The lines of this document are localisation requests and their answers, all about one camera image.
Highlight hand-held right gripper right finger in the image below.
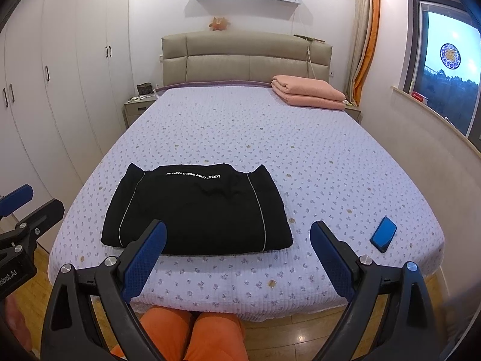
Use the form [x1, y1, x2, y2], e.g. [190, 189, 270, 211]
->
[310, 220, 449, 361]

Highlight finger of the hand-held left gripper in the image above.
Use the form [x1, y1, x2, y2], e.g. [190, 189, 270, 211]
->
[0, 184, 34, 218]
[0, 199, 65, 249]

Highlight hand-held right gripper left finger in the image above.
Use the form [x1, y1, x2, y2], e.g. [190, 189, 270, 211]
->
[41, 219, 168, 361]

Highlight black hooded jacket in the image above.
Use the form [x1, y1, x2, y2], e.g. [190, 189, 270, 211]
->
[101, 163, 294, 256]

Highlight person's left forearm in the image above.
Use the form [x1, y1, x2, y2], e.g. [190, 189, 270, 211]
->
[2, 296, 32, 350]

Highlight blue smartphone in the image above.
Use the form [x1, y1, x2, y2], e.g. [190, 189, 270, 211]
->
[370, 216, 398, 253]

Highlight person's orange pants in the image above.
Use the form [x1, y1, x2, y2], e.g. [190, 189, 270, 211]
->
[111, 306, 249, 361]

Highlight white wardrobe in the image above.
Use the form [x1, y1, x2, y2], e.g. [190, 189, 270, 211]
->
[0, 0, 132, 267]

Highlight bed with floral cover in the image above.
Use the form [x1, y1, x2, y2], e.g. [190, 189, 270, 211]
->
[49, 85, 446, 322]

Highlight beige nightstand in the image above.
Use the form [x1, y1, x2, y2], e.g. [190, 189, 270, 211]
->
[344, 103, 363, 125]
[124, 96, 158, 128]

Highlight folded pink blanket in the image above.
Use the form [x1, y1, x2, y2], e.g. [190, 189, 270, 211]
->
[271, 75, 347, 111]

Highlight white windowsill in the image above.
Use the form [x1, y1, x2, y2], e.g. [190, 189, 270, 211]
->
[391, 85, 481, 168]

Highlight dark framed window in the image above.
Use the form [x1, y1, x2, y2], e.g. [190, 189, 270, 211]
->
[400, 0, 481, 140]

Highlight beige padded headboard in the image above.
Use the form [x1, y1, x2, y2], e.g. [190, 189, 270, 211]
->
[161, 31, 333, 87]

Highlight beige and orange curtain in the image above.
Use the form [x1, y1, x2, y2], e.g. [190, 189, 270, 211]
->
[346, 0, 382, 108]

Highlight round blue window sticker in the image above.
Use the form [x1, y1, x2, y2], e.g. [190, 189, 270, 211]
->
[440, 43, 464, 70]

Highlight orange plush toy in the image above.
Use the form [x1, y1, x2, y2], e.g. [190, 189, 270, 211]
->
[208, 16, 231, 32]

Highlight white cable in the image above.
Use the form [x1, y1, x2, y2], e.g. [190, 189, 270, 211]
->
[306, 39, 318, 80]

